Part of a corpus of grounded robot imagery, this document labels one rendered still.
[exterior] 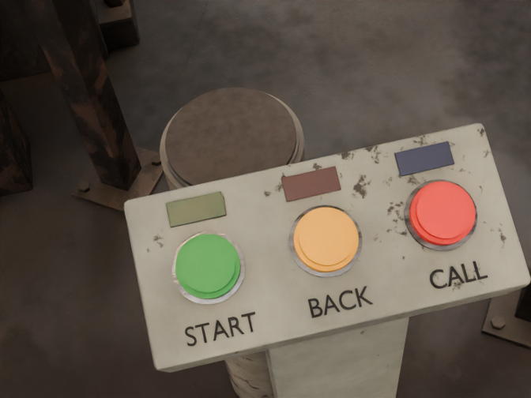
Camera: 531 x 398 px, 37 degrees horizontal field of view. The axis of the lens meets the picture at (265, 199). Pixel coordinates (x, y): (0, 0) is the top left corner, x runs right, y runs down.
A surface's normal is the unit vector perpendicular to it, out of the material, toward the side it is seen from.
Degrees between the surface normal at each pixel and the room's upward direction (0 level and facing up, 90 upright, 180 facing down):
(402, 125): 0
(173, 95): 0
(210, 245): 20
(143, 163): 0
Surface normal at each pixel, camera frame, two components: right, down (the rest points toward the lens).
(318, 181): 0.00, -0.24
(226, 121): -0.07, -0.54
